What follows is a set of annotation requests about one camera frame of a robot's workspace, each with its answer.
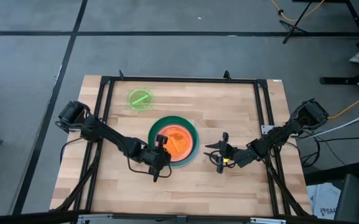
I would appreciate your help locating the black desk frame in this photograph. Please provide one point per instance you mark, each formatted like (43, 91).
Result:
(358, 18)

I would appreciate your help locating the silver mounting plate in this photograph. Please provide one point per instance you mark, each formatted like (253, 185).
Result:
(267, 129)

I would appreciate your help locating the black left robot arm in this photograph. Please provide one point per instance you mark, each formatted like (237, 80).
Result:
(110, 135)

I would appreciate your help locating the silver metal bracket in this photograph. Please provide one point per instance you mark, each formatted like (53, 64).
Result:
(267, 221)
(95, 216)

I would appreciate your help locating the black computer case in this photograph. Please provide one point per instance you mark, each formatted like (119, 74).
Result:
(350, 199)

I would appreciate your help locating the black tripod stand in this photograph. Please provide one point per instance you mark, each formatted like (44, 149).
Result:
(292, 28)

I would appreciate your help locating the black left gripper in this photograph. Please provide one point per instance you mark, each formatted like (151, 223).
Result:
(152, 158)

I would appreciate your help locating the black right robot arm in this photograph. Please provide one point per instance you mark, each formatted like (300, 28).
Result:
(275, 137)

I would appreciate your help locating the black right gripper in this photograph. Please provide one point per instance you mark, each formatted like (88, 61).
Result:
(230, 155)

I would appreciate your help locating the black frame clamp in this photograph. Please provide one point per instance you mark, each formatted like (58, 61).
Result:
(226, 75)
(121, 74)

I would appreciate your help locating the black metal table frame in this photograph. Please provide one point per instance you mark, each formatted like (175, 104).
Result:
(182, 79)

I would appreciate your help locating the small green transparent plate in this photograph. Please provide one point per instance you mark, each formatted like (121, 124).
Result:
(140, 100)

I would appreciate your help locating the white printed box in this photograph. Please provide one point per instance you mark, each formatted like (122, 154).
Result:
(325, 199)

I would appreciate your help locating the black front crossbar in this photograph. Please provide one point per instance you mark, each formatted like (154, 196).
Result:
(179, 217)

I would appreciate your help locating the large dark green plate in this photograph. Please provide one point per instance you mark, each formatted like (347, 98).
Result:
(153, 135)

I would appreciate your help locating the small white label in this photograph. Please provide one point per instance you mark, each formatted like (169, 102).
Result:
(277, 80)

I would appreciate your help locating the cream plastic plate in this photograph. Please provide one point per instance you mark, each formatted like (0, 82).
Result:
(179, 128)

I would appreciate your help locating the black chair base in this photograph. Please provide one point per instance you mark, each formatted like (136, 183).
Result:
(338, 80)

